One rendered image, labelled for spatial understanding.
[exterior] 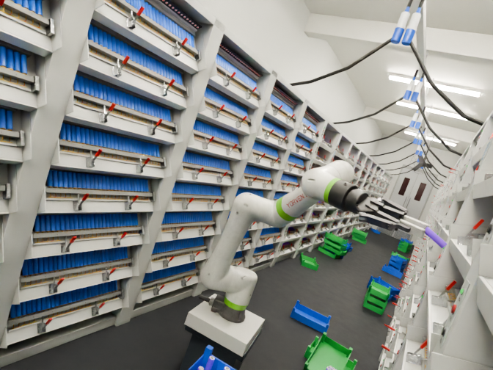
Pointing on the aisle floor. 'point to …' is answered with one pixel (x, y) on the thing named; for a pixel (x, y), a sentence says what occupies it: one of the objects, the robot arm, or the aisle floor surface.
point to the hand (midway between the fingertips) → (414, 226)
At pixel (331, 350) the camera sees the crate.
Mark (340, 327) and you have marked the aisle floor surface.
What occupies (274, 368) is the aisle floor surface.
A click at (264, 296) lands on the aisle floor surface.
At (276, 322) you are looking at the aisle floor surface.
